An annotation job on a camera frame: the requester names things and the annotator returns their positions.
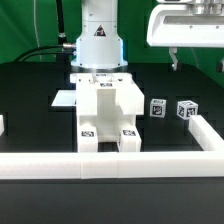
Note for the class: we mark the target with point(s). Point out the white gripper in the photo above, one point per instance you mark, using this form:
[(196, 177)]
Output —
[(187, 24)]

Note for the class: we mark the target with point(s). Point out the white tagged nut cube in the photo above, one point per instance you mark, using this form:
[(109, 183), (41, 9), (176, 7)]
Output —
[(186, 108)]

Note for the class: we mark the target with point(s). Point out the white chair seat part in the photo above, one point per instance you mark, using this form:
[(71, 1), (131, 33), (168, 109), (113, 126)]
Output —
[(106, 116)]

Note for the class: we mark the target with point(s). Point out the white small chair post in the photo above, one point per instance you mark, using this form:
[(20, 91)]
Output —
[(87, 139)]

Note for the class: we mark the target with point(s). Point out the white chair backrest part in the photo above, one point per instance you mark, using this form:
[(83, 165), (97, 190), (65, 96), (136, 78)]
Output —
[(129, 97)]

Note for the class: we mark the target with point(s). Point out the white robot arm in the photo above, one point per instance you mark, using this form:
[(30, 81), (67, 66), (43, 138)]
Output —
[(99, 46)]

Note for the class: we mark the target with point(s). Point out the white U-shaped fence frame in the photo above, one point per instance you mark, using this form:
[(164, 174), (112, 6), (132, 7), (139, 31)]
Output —
[(207, 162)]

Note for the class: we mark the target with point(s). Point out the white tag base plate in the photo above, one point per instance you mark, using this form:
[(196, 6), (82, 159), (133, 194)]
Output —
[(65, 98)]

